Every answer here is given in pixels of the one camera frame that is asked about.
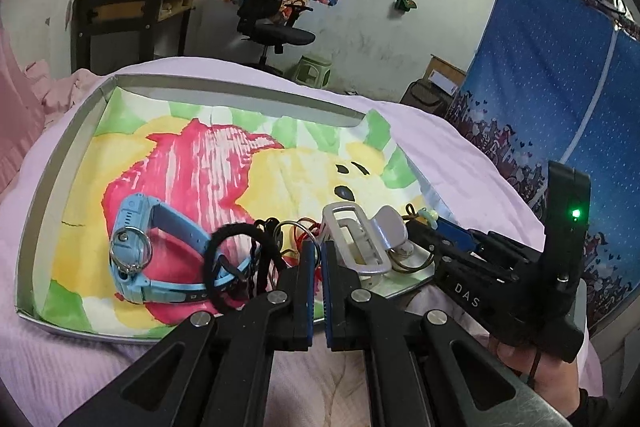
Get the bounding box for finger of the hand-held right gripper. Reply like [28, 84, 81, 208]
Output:
[407, 217, 496, 267]

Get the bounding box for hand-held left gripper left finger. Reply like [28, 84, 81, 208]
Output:
[60, 241, 322, 427]

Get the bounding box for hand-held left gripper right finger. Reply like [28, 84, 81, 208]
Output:
[321, 241, 571, 427]

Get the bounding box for brown cord bead bracelet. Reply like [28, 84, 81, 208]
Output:
[387, 204, 442, 277]

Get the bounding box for black braided bracelet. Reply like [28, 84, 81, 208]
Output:
[250, 217, 291, 301]

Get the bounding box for grey watch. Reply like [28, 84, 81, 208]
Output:
[320, 202, 417, 278]

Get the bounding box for black fuzzy hair tie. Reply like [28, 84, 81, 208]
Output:
[202, 222, 262, 314]

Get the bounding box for grey shallow box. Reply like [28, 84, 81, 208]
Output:
[15, 74, 454, 346]

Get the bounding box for person's right forearm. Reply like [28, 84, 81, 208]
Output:
[560, 387, 622, 427]

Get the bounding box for person's right hand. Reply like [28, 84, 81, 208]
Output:
[487, 337, 584, 419]

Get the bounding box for cartoon printed cloth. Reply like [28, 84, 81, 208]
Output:
[42, 87, 432, 341]

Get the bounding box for dark bag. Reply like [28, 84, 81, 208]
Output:
[399, 79, 451, 118]

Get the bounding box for cardboard box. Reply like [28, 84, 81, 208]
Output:
[422, 54, 469, 98]

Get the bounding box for blue patterned curtain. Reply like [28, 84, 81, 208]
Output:
[442, 0, 640, 334]

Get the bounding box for blue watch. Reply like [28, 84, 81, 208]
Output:
[108, 194, 254, 306]

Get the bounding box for green plastic stool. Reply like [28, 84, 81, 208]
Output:
[295, 55, 334, 89]

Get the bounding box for black office chair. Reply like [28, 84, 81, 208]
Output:
[236, 0, 317, 76]

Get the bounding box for lilac bed cover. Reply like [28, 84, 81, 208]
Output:
[0, 56, 601, 427]

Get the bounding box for cartoon poster with orange figures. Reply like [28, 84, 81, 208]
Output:
[280, 0, 307, 26]

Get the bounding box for pink crumpled blanket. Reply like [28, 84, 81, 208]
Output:
[25, 61, 107, 128]

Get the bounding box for dark wooden desk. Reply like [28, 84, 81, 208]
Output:
[70, 0, 204, 76]

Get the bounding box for pink curtain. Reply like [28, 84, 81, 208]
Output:
[0, 27, 47, 188]

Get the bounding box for silver key ring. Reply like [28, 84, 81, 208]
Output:
[109, 227, 153, 276]

